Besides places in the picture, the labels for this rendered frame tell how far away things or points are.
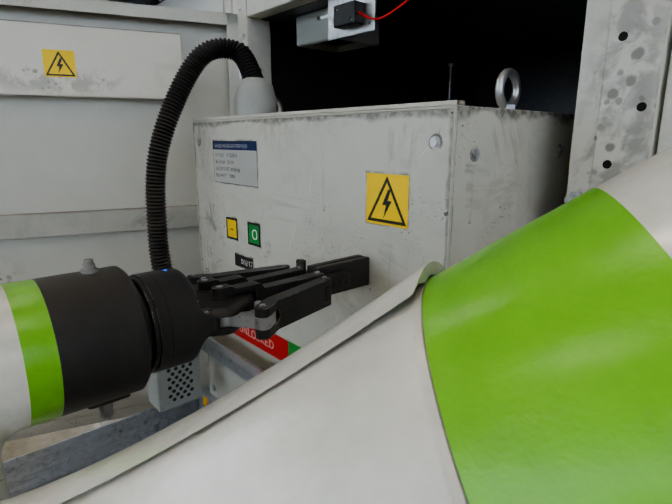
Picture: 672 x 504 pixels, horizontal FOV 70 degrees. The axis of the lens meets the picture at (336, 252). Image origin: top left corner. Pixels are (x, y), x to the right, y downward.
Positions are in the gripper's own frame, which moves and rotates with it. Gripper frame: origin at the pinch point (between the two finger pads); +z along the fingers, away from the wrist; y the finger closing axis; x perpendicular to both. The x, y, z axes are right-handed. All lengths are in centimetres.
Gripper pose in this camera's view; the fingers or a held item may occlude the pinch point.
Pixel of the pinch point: (339, 275)
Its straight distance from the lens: 48.7
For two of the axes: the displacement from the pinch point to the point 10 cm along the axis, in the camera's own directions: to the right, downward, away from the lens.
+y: 6.6, 1.7, -7.3
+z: 7.5, -1.5, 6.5
